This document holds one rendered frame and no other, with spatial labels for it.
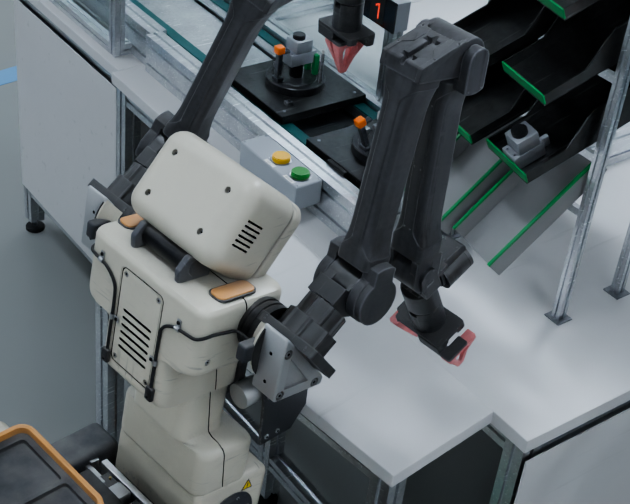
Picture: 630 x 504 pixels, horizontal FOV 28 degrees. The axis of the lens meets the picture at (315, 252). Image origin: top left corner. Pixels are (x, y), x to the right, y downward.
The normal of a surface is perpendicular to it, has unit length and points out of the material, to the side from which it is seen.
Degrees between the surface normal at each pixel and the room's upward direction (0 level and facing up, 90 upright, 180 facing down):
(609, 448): 90
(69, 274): 0
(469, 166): 45
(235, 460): 90
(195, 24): 0
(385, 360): 0
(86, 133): 90
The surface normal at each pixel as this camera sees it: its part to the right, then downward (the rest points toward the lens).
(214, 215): -0.48, -0.29
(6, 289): 0.10, -0.81
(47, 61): -0.81, 0.28
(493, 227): -0.57, -0.44
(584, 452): 0.58, 0.52
